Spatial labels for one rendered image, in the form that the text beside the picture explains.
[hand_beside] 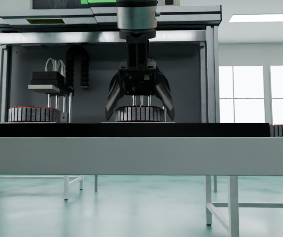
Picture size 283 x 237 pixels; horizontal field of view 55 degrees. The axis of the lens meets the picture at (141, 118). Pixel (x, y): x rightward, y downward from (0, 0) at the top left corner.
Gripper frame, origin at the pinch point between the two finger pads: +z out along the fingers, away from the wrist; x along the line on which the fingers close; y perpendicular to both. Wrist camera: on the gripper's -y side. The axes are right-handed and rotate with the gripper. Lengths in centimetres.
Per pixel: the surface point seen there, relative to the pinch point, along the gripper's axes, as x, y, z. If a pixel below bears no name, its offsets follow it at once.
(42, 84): -24.6, -8.1, -6.1
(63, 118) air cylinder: -21.7, -10.7, 4.5
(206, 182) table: 52, -145, 131
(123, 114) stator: -3.3, 3.9, -2.9
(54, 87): -21.3, -6.8, -5.6
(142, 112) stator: 0.8, 4.7, -3.8
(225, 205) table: 69, -135, 149
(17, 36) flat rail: -34.2, -19.6, -16.1
